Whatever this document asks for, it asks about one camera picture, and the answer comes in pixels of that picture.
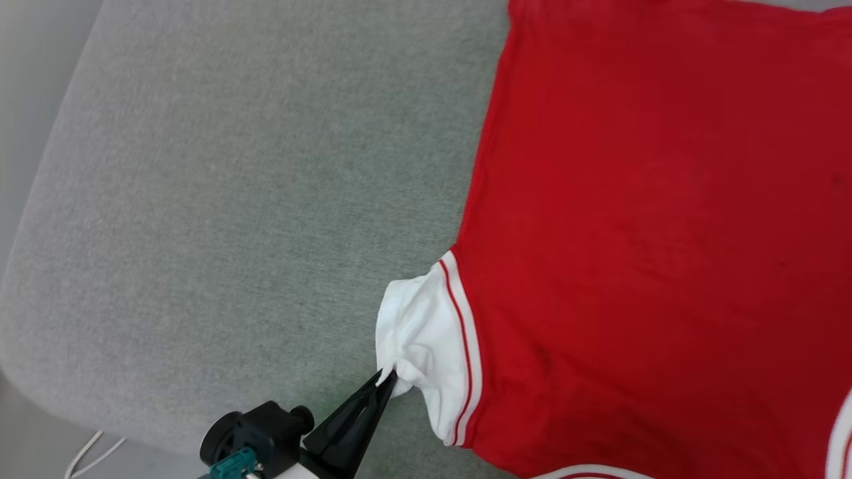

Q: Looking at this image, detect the red and white sports jersey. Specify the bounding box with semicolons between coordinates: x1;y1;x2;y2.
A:
375;0;852;479

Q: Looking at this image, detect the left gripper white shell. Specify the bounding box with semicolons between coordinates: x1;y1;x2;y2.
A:
253;369;399;479

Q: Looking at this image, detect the thin white cable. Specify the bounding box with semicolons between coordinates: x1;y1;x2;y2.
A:
69;436;127;479
65;429;106;479

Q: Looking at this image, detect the grey fabric sofa seat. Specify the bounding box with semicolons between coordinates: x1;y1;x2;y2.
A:
0;0;852;479

